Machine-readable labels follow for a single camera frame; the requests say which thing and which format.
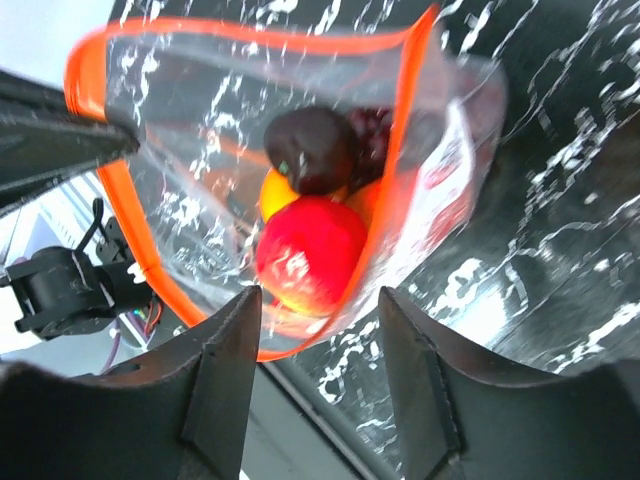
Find orange tangerine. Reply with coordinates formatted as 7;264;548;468
258;169;299;222

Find purple grape bunch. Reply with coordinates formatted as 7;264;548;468
349;108;393;193

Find peach front fruit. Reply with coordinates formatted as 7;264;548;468
255;196;367;316

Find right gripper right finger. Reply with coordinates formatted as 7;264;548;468
378;287;639;479

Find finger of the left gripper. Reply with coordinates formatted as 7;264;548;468
1;71;139;200

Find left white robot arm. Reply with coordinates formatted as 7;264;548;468
1;72;152;340

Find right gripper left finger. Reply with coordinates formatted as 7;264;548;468
1;286;262;479

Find dark plum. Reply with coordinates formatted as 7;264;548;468
263;106;359;195

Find clear orange zip bag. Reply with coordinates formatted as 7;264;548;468
64;7;507;362

